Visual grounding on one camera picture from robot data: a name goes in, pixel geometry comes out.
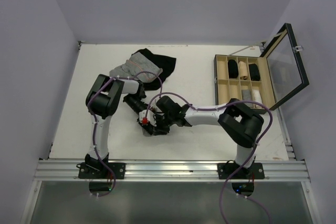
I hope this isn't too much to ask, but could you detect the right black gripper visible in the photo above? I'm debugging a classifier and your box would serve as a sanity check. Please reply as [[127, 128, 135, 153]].
[[149, 113, 174, 134]]

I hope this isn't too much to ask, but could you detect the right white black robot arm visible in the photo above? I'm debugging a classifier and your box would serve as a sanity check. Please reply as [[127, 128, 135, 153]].
[[156, 95, 264, 178]]

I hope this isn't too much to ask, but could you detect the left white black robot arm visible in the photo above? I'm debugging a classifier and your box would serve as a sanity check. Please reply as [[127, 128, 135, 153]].
[[85, 74, 145, 178]]

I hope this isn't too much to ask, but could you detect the striped grey underwear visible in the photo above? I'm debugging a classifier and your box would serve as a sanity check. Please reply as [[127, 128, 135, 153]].
[[109, 52, 163, 83]]

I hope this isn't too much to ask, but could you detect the black rolled underwear left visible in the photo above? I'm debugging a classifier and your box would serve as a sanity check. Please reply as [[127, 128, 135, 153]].
[[228, 59, 239, 79]]

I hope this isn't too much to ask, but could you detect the black rolled underwear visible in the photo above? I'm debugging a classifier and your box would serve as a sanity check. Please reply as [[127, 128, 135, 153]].
[[228, 59, 239, 79], [249, 63, 260, 81]]

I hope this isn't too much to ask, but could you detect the grey rolled underwear in box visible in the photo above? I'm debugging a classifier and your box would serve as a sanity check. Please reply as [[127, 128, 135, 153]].
[[241, 89, 253, 101]]

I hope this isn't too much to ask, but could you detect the beige rolled underwear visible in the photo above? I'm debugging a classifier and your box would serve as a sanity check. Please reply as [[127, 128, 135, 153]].
[[238, 61, 248, 80]]

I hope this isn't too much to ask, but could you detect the white rolled underwear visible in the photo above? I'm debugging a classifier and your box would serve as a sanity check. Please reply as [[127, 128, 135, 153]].
[[252, 89, 263, 109]]

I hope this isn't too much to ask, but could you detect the black rolled underwear right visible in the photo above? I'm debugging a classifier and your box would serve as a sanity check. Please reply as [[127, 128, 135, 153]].
[[249, 63, 260, 81]]

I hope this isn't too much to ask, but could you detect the wooden compartment box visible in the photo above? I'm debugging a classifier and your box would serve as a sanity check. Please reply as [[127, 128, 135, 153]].
[[214, 55, 279, 110]]

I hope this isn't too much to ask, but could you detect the glass box lid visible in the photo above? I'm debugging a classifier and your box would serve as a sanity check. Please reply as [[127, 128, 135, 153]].
[[257, 23, 309, 110]]

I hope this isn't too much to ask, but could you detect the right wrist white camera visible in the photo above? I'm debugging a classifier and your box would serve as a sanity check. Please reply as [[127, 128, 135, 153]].
[[139, 110, 156, 126]]

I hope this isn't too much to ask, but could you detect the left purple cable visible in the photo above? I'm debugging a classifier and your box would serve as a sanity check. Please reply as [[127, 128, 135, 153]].
[[86, 71, 163, 180]]

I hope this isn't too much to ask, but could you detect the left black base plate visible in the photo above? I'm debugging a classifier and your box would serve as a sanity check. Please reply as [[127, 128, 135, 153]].
[[76, 163, 125, 179]]

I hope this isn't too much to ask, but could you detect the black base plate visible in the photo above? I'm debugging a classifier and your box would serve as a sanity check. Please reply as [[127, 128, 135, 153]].
[[217, 161, 265, 179], [76, 163, 125, 179]]

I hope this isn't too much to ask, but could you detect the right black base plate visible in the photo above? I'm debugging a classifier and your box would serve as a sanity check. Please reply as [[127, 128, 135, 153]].
[[217, 161, 265, 179]]

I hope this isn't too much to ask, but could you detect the aluminium mounting rail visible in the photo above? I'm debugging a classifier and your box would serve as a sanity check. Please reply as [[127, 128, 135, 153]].
[[33, 159, 310, 182]]

